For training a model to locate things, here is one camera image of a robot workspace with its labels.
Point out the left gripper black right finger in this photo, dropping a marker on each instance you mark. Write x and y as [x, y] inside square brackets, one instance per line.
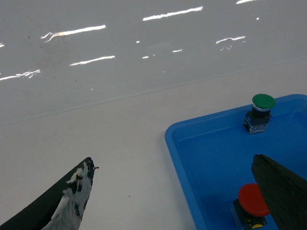
[284, 192]

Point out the blue plastic tray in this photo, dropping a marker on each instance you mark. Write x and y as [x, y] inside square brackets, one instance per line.
[213, 155]

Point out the red mushroom push button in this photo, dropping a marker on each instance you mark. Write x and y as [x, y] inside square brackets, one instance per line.
[249, 209]

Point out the green mushroom push button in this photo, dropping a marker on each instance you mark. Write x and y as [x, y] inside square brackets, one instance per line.
[257, 119]

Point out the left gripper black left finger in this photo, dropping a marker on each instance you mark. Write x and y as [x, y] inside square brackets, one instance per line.
[62, 206]

